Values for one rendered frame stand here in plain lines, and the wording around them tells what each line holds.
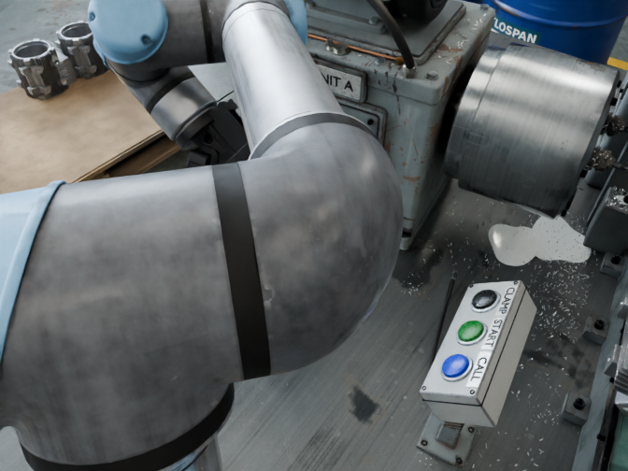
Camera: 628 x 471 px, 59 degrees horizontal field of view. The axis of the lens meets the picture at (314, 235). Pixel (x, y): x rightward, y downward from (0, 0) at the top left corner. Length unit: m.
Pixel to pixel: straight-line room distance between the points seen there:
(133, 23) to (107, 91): 2.25
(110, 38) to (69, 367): 0.39
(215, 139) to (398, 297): 0.47
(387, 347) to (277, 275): 0.70
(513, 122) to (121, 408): 0.72
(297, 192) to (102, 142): 2.27
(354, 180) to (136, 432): 0.16
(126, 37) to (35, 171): 1.91
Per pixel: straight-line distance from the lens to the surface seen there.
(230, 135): 0.69
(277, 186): 0.26
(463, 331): 0.65
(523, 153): 0.88
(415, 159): 0.93
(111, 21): 0.60
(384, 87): 0.87
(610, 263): 1.15
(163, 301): 0.25
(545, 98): 0.88
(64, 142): 2.58
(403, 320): 0.97
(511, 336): 0.66
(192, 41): 0.61
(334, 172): 0.28
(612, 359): 0.80
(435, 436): 0.88
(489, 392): 0.61
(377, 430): 0.87
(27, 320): 0.26
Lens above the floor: 1.60
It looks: 47 degrees down
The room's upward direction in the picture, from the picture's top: straight up
